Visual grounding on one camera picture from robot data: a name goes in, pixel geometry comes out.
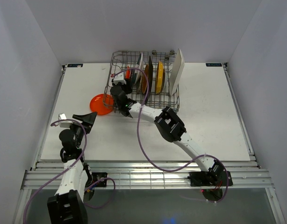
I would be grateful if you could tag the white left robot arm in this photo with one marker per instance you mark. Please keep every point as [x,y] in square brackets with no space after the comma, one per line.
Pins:
[67,206]

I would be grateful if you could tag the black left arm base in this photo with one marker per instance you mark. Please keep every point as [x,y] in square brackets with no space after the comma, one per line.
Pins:
[97,176]

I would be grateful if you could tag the dark teal round plate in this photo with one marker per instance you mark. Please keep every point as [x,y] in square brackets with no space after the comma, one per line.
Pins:
[133,77]

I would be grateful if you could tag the white rectangular plate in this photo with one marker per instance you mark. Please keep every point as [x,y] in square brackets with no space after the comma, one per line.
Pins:
[176,72]

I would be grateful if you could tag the grey wire dish rack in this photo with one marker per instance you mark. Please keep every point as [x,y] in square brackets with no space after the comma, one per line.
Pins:
[122,60]

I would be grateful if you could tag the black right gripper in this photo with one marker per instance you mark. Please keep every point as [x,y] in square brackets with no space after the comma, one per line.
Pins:
[128,86]

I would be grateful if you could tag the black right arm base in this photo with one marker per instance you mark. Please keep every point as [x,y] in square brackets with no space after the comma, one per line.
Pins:
[201,179]

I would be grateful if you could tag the speckled beige oval plate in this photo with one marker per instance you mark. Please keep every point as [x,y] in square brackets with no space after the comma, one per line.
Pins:
[139,86]

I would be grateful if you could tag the black label back left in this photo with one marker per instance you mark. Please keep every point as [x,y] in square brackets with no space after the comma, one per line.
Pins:
[74,65]

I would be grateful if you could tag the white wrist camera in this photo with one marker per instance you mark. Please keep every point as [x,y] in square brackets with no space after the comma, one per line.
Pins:
[118,79]
[63,122]

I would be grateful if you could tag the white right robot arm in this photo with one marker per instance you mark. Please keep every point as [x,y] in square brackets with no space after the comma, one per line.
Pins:
[172,129]

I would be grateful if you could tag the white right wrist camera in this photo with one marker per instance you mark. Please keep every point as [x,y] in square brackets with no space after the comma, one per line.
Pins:
[118,79]

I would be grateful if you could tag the woven bamboo round plate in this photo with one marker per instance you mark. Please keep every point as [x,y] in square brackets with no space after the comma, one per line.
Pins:
[144,80]

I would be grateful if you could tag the green square glazed plate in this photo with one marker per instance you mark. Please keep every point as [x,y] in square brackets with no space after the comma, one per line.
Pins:
[150,77]

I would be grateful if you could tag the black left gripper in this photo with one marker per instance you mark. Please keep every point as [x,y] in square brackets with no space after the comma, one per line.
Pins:
[87,119]

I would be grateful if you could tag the white plate striped rim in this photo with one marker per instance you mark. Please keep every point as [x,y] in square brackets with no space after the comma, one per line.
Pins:
[140,63]

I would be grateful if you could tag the black xdof label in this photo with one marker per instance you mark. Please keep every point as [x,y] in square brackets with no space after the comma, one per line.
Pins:
[213,64]

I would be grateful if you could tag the yellow polka dot plate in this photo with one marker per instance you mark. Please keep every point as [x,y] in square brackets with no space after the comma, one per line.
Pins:
[160,78]

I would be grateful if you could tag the orange round plate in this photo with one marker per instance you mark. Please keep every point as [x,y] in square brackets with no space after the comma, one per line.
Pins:
[127,75]
[102,104]

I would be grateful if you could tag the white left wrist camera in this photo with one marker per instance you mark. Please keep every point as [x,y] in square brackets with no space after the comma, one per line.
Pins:
[63,122]

